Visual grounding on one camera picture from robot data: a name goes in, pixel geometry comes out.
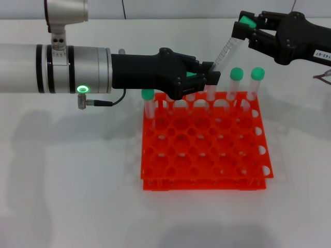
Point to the orange test tube rack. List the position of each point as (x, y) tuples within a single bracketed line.
[(207, 186)]

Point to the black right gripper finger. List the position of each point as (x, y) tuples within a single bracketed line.
[(267, 19), (240, 29)]

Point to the clear test tube green cap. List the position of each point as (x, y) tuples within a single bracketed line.
[(258, 73), (223, 51), (190, 97), (148, 94), (212, 92), (237, 73), (171, 104)]

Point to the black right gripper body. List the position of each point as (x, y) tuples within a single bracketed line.
[(301, 40)]

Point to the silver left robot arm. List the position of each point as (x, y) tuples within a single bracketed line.
[(64, 69)]

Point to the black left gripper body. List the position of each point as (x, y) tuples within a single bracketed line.
[(144, 71)]

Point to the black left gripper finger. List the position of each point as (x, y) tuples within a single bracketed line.
[(214, 78), (207, 66)]

